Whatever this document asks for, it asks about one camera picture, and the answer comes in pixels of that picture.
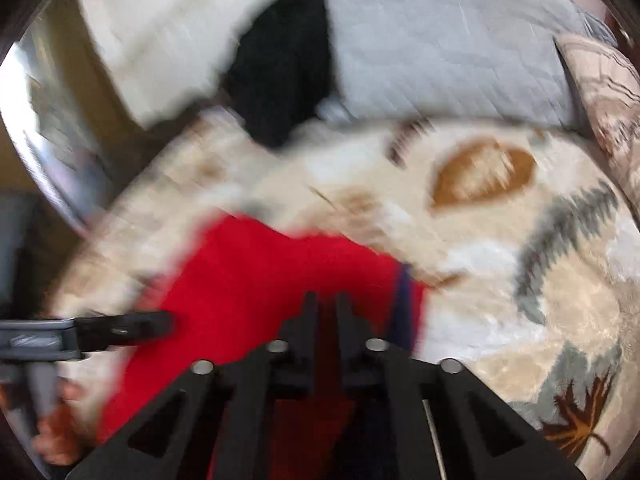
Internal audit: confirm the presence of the red and blue knit sweater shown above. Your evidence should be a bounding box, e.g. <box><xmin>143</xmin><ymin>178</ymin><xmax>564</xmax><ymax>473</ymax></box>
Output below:
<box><xmin>97</xmin><ymin>212</ymin><xmax>431</xmax><ymax>480</ymax></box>

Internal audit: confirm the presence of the person's left hand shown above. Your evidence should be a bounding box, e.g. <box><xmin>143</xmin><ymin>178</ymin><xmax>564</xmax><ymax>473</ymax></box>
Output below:
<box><xmin>31</xmin><ymin>379</ymin><xmax>101</xmax><ymax>467</ymax></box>

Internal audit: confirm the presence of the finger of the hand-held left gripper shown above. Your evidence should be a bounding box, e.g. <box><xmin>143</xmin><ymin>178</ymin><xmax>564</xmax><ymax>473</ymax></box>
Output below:
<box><xmin>74</xmin><ymin>310</ymin><xmax>176</xmax><ymax>353</ymax></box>

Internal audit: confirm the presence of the black garment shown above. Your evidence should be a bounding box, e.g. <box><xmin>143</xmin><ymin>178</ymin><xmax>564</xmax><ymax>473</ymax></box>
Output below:
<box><xmin>220</xmin><ymin>0</ymin><xmax>341</xmax><ymax>150</ymax></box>

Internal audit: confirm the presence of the leaf print beige blanket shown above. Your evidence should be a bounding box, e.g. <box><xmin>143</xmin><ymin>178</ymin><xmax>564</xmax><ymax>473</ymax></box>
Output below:
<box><xmin>45</xmin><ymin>117</ymin><xmax>640</xmax><ymax>466</ymax></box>

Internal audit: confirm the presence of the patterned beige pillow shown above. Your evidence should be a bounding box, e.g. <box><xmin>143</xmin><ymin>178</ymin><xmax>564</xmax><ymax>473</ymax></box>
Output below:
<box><xmin>554</xmin><ymin>32</ymin><xmax>640</xmax><ymax>211</ymax></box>

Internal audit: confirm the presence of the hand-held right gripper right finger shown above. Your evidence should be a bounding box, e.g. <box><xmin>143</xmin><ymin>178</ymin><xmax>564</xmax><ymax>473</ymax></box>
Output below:
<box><xmin>334</xmin><ymin>291</ymin><xmax>583</xmax><ymax>480</ymax></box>

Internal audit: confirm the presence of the stained glass door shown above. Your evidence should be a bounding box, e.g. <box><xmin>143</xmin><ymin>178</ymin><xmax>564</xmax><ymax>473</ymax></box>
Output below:
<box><xmin>10</xmin><ymin>35</ymin><xmax>116</xmax><ymax>233</ymax></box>

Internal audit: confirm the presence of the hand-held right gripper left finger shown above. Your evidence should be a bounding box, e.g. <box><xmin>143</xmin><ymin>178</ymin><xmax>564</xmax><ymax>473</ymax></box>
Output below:
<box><xmin>67</xmin><ymin>291</ymin><xmax>321</xmax><ymax>480</ymax></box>

